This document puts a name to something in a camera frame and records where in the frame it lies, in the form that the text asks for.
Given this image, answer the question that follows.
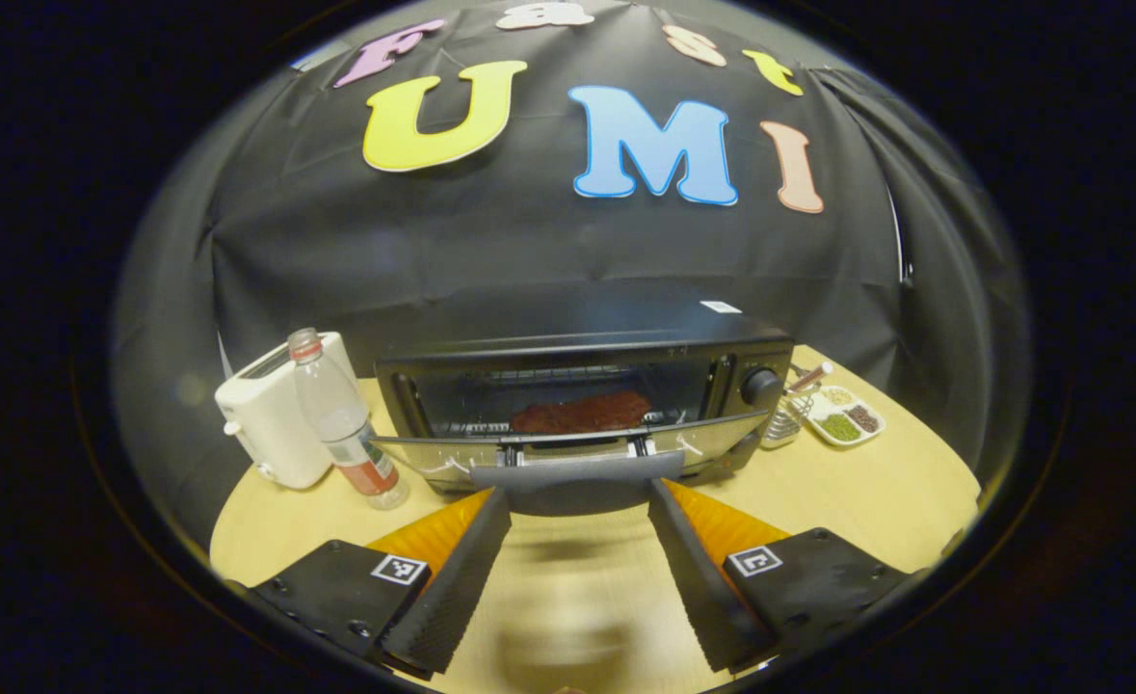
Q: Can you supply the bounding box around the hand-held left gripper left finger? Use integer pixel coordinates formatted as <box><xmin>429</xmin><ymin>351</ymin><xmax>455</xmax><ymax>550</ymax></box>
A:
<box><xmin>250</xmin><ymin>487</ymin><xmax>513</xmax><ymax>676</ymax></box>

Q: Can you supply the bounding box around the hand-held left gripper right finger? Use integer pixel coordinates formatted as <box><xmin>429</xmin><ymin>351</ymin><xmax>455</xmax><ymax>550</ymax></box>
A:
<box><xmin>647</xmin><ymin>479</ymin><xmax>915</xmax><ymax>674</ymax></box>

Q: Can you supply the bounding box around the red meat piece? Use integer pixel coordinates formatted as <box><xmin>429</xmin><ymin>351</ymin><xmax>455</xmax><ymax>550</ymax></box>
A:
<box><xmin>510</xmin><ymin>389</ymin><xmax>653</xmax><ymax>435</ymax></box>

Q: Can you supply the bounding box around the black electric oven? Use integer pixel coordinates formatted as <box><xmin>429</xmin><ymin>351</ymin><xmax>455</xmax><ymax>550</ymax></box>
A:
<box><xmin>373</xmin><ymin>301</ymin><xmax>798</xmax><ymax>517</ymax></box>

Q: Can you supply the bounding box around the clear plastic water bottle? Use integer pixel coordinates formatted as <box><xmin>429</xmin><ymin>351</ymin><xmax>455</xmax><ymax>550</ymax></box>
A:
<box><xmin>287</xmin><ymin>328</ymin><xmax>410</xmax><ymax>510</ymax></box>

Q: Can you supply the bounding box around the white divided dish of beans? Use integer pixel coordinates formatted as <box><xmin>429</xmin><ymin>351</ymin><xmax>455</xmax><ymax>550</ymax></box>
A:
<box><xmin>804</xmin><ymin>385</ymin><xmax>885</xmax><ymax>447</ymax></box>

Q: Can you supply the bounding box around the white toaster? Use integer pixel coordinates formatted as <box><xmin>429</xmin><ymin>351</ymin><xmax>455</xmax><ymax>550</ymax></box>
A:
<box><xmin>215</xmin><ymin>332</ymin><xmax>358</xmax><ymax>490</ymax></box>

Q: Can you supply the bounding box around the black backdrop cloth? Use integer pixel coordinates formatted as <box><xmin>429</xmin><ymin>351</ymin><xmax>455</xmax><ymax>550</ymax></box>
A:
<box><xmin>110</xmin><ymin>0</ymin><xmax>1036</xmax><ymax>550</ymax></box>

